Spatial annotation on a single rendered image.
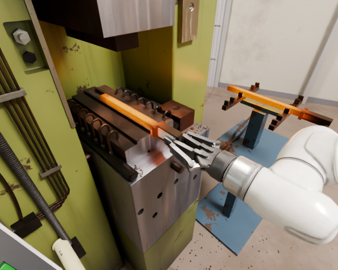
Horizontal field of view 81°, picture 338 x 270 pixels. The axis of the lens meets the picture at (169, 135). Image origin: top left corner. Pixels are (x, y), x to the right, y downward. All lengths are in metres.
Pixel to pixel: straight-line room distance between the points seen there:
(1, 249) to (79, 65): 0.73
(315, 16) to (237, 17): 0.88
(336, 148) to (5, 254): 0.60
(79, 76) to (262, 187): 0.82
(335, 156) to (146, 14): 0.48
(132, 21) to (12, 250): 0.44
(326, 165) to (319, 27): 2.80
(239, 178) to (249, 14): 2.86
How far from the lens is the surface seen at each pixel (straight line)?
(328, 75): 3.41
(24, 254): 0.41
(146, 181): 0.61
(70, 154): 0.66
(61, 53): 0.92
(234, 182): 0.45
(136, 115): 0.66
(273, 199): 0.43
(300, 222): 0.44
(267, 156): 1.09
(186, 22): 0.78
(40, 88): 0.55
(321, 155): 0.51
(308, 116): 0.95
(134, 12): 0.47
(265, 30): 3.19
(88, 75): 0.98
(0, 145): 0.56
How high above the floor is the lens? 1.35
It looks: 38 degrees down
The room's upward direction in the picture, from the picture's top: straight up
